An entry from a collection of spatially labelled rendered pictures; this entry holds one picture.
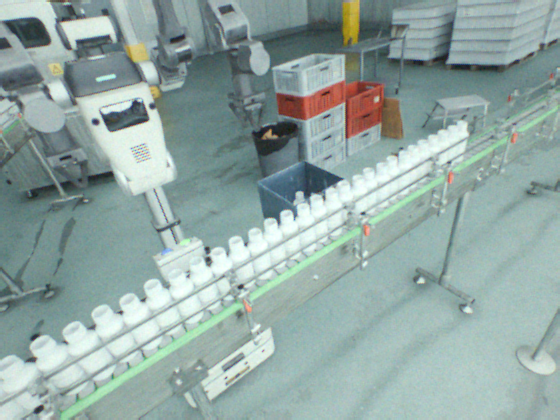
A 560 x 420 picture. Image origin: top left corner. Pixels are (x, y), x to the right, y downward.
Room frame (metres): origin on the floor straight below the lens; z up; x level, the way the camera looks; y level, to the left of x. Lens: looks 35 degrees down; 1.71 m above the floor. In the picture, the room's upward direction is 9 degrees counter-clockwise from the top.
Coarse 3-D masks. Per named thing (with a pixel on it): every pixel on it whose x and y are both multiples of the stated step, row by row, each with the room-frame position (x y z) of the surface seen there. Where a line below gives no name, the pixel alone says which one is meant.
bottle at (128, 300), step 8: (128, 296) 0.56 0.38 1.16; (128, 304) 0.53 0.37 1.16; (136, 304) 0.54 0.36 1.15; (144, 304) 0.56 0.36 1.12; (128, 312) 0.53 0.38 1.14; (136, 312) 0.53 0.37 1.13; (144, 312) 0.54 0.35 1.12; (128, 320) 0.52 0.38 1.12; (136, 320) 0.52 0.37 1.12; (152, 320) 0.55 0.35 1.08; (136, 328) 0.52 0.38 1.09; (144, 328) 0.53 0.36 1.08; (152, 328) 0.54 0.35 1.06; (136, 336) 0.52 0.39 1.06; (144, 336) 0.52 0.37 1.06; (152, 336) 0.53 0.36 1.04; (152, 344) 0.52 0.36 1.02
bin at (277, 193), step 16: (304, 160) 1.58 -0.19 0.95; (272, 176) 1.47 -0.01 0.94; (288, 176) 1.52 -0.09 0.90; (304, 176) 1.57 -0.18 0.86; (320, 176) 1.47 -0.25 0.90; (336, 176) 1.36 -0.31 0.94; (272, 192) 1.30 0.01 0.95; (288, 192) 1.51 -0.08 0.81; (304, 192) 1.56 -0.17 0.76; (272, 208) 1.33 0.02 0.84; (288, 208) 1.20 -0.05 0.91
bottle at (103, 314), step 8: (96, 312) 0.53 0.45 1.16; (104, 312) 0.54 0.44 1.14; (112, 312) 0.53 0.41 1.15; (96, 320) 0.51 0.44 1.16; (104, 320) 0.51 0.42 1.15; (112, 320) 0.52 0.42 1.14; (120, 320) 0.53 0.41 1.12; (96, 328) 0.51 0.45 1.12; (104, 328) 0.51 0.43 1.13; (112, 328) 0.51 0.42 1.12; (120, 328) 0.51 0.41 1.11; (104, 336) 0.50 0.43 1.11; (128, 336) 0.52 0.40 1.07; (112, 344) 0.50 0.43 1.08; (120, 344) 0.50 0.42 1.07; (128, 344) 0.51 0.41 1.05; (136, 344) 0.53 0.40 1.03; (112, 352) 0.50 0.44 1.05; (120, 352) 0.50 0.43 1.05; (136, 352) 0.52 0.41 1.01; (128, 360) 0.50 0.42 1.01
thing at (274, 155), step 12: (252, 132) 3.00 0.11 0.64; (264, 132) 3.15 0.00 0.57; (276, 132) 3.17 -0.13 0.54; (288, 132) 3.12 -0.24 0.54; (264, 144) 2.79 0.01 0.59; (276, 144) 2.75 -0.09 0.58; (288, 144) 2.79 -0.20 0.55; (264, 156) 2.81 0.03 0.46; (276, 156) 2.77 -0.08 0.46; (288, 156) 2.79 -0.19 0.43; (264, 168) 2.85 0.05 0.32; (276, 168) 2.78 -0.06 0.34
